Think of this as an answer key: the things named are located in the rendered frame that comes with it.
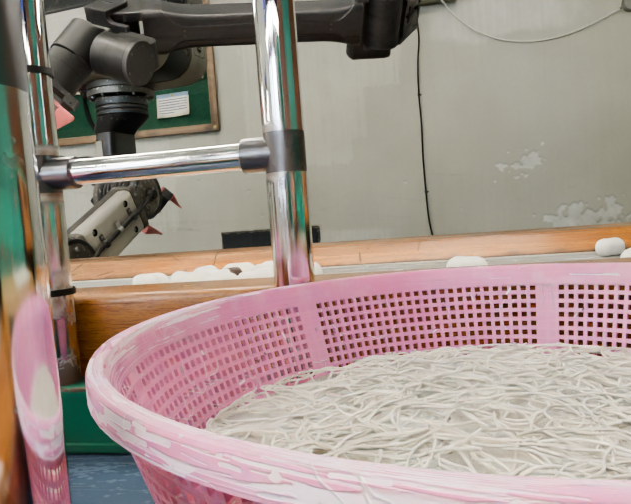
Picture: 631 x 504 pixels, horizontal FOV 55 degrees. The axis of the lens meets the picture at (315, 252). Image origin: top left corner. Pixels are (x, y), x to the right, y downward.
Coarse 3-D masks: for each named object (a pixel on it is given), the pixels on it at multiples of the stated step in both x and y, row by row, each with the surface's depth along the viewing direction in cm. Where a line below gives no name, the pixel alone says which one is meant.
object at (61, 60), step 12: (60, 48) 75; (60, 60) 75; (72, 60) 75; (60, 72) 74; (72, 72) 75; (84, 72) 77; (60, 84) 74; (72, 84) 76; (60, 96) 73; (72, 96) 73; (72, 108) 73
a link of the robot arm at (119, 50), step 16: (112, 0) 81; (96, 16) 79; (112, 32) 80; (128, 32) 79; (96, 48) 75; (112, 48) 74; (128, 48) 73; (144, 48) 75; (96, 64) 75; (112, 64) 74; (128, 64) 74; (144, 64) 76; (128, 80) 75; (144, 80) 77
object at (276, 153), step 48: (288, 0) 32; (48, 48) 36; (288, 48) 32; (48, 96) 35; (288, 96) 32; (48, 144) 35; (240, 144) 33; (288, 144) 32; (48, 192) 35; (288, 192) 32; (48, 240) 35; (288, 240) 32; (96, 432) 35
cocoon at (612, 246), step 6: (600, 240) 61; (606, 240) 60; (612, 240) 60; (618, 240) 61; (600, 246) 60; (606, 246) 60; (612, 246) 60; (618, 246) 60; (624, 246) 61; (600, 252) 60; (606, 252) 60; (612, 252) 60; (618, 252) 61
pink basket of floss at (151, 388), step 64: (192, 320) 25; (256, 320) 28; (320, 320) 31; (384, 320) 32; (448, 320) 32; (512, 320) 32; (576, 320) 30; (128, 384) 18; (192, 384) 23; (256, 384) 27; (128, 448) 12; (192, 448) 10; (256, 448) 9
